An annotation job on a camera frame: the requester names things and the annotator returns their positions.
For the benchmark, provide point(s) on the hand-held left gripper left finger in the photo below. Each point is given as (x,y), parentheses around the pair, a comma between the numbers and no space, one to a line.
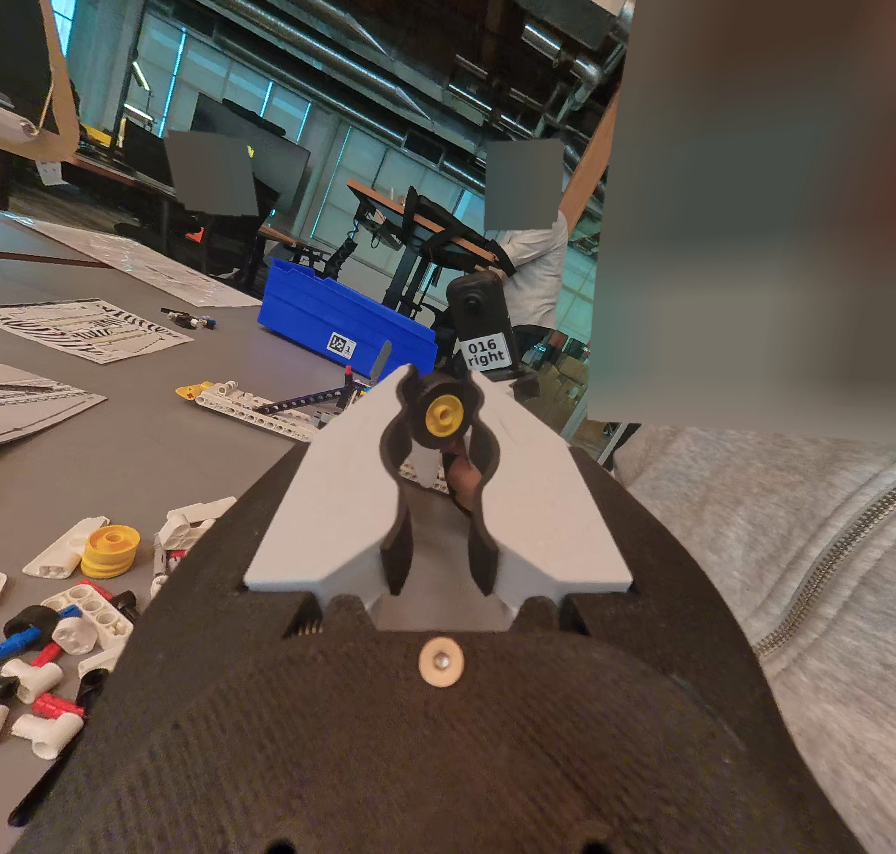
(336,511)

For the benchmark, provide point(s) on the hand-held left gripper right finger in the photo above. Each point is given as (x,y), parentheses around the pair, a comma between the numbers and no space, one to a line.
(553,511)

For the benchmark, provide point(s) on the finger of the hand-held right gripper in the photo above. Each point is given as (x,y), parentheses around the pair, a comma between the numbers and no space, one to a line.
(428,463)

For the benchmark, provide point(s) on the black lego wheel yellow hub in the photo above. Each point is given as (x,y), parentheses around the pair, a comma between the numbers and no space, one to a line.
(442,414)

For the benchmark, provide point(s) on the partly built lego model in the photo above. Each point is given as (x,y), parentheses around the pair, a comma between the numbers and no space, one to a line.
(245,406)

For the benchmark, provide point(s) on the small lego pin cluster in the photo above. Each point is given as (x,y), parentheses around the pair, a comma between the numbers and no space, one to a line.
(189,319)

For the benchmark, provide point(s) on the pile of loose lego pieces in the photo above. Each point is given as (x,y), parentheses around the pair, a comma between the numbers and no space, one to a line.
(77,623)

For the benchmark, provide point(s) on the person's right hand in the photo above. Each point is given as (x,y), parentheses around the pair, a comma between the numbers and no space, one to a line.
(464,479)

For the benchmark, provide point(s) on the wooden standing desk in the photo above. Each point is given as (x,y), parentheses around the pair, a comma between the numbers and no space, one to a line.
(392,204)

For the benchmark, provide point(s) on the blue plastic bin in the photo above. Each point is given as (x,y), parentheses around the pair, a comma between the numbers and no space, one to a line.
(315,301)

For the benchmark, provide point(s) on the grey hoodie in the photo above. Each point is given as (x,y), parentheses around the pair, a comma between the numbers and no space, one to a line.
(770,553)

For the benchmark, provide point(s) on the black monitor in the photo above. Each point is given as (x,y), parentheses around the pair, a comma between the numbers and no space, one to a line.
(280,160)

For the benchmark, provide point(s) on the striped sticker sheet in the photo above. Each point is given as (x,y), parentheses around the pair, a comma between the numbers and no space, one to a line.
(84,329)

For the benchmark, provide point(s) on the white printed paper sheet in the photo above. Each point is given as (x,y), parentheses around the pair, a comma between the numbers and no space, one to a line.
(140,259)

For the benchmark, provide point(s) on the printed instruction booklet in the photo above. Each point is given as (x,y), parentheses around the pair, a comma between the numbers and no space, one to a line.
(35,402)

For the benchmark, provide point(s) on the black board panel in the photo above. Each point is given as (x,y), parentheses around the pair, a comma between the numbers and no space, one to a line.
(17,27)

